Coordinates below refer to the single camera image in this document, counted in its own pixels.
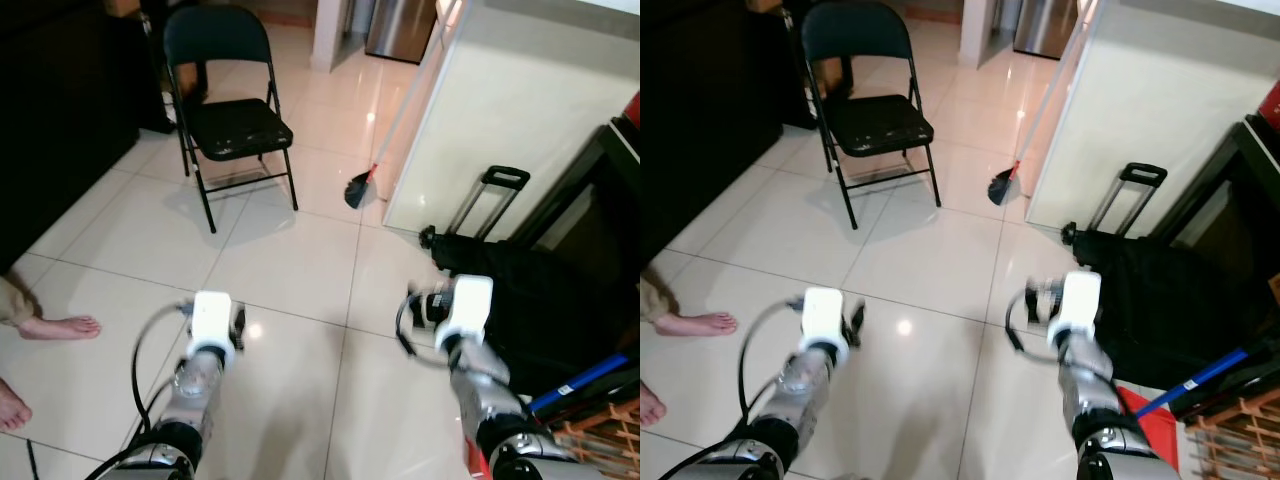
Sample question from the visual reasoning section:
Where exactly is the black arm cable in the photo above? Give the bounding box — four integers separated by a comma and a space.
1005, 290, 1051, 353
650, 298, 811, 480
395, 290, 446, 359
85, 297, 201, 480

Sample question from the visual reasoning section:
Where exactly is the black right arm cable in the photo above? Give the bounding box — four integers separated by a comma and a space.
1005, 290, 1051, 353
395, 290, 446, 359

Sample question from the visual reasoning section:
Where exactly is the person's bare foot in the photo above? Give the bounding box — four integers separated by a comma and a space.
17, 315, 102, 342
655, 312, 738, 338
640, 385, 668, 429
0, 378, 33, 433

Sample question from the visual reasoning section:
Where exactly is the black broom with pale handle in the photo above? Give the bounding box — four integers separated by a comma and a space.
345, 0, 461, 209
988, 0, 1096, 206

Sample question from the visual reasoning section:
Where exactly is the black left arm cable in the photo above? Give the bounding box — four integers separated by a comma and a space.
650, 298, 811, 480
85, 297, 201, 480

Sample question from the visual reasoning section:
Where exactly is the person's leg in beige trousers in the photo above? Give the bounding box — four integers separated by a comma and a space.
0, 275, 41, 327
640, 275, 676, 326

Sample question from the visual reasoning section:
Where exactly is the black table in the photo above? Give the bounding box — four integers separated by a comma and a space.
1150, 115, 1280, 301
500, 118, 641, 291

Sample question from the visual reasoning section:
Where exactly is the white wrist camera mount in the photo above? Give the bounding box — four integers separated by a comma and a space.
189, 291, 244, 366
1052, 270, 1103, 346
800, 287, 851, 351
434, 276, 495, 351

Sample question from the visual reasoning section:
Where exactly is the dark wooden cabinet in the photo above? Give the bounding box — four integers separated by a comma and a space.
640, 0, 801, 266
0, 0, 166, 271

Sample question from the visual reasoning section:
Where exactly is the white cabinet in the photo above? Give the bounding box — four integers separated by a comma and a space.
1025, 0, 1280, 239

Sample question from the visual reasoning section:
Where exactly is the wooden slatted rack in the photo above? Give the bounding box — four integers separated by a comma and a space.
1185, 385, 1280, 480
553, 385, 641, 480

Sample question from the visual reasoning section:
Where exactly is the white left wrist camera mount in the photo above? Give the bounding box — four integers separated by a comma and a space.
800, 287, 851, 351
189, 291, 244, 366

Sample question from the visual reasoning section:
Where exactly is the red dustpan with blue handle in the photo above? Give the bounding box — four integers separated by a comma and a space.
1115, 345, 1251, 473
465, 353, 633, 479

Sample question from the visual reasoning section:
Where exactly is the black folding chair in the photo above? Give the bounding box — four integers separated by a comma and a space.
163, 3, 300, 234
800, 0, 943, 230

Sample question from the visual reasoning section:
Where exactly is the stainless steel appliance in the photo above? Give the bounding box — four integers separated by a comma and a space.
365, 0, 438, 64
1013, 0, 1081, 59

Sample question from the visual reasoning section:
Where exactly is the black trolley bag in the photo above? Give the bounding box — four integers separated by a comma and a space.
420, 165, 641, 401
1062, 162, 1280, 391

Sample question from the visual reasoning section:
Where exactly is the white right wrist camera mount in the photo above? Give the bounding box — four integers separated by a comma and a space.
1052, 270, 1103, 346
434, 276, 495, 351

